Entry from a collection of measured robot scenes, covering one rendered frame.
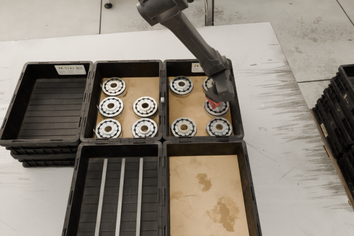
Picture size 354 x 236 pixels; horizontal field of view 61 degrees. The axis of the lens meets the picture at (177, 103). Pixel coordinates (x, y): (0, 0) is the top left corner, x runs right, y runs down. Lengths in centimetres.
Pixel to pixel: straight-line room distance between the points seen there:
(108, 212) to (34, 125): 50
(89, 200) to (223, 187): 48
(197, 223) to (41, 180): 67
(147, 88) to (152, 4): 66
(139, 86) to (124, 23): 169
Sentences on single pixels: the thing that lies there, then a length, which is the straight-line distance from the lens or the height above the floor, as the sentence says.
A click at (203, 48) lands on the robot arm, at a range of 92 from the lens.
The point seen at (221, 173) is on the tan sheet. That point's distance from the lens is 115.
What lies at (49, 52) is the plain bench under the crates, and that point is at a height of 70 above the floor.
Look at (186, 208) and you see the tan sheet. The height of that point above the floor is 83.
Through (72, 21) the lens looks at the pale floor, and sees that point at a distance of 314.
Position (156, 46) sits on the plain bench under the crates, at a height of 70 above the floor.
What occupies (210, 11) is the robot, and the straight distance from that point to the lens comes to 197.
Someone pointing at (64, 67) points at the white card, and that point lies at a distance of 141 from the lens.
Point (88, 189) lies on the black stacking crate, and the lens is 116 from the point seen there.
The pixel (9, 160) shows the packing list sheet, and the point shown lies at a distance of 148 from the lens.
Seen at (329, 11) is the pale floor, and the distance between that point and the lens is 343.
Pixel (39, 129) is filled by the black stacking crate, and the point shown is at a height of 83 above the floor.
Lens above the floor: 188
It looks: 55 degrees down
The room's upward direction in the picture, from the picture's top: straight up
